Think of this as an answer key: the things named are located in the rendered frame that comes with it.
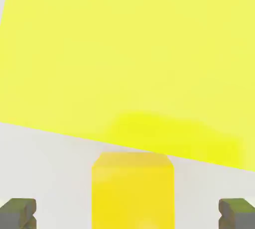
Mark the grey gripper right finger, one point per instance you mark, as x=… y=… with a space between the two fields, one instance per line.
x=238 y=214

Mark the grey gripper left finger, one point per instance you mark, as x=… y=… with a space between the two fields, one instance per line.
x=17 y=213

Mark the small yellow cube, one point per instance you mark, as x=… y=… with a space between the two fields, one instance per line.
x=133 y=191

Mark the large yellow box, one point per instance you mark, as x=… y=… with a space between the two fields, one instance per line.
x=127 y=57

